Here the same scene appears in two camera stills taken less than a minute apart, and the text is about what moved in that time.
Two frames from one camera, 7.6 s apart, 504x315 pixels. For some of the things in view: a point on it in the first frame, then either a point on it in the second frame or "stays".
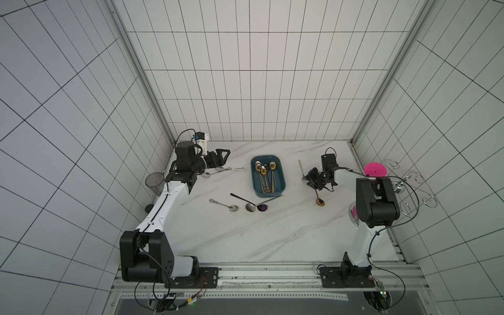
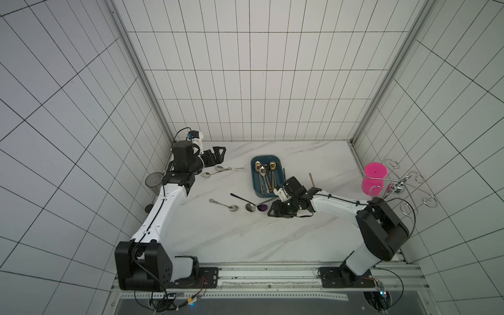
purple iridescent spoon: (261, 207) stays
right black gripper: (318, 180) -> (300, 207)
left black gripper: (221, 161) stays
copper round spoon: (258, 168) stays
